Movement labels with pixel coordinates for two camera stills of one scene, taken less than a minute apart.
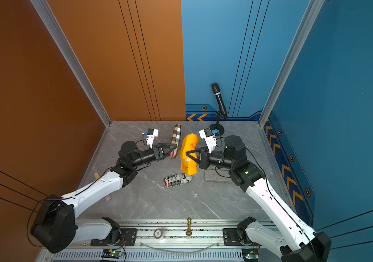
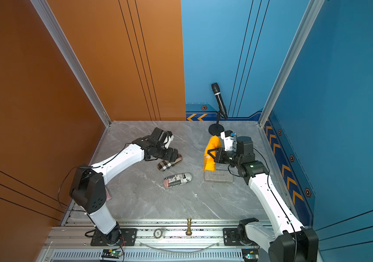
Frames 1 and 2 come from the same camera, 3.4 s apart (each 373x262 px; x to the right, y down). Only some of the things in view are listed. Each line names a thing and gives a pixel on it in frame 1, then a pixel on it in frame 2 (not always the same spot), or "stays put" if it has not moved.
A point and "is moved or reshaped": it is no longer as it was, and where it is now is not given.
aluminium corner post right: x=314 y=7 stays put
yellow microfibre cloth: x=188 y=166 is moved or reshaped
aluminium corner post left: x=49 y=19 stays put
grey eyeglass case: x=217 y=174 stays put
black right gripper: x=204 y=162 → x=222 y=153
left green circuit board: x=111 y=254 stays put
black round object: x=217 y=126 stays put
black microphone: x=216 y=89 stays put
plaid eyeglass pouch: x=175 y=140 → x=166 y=164
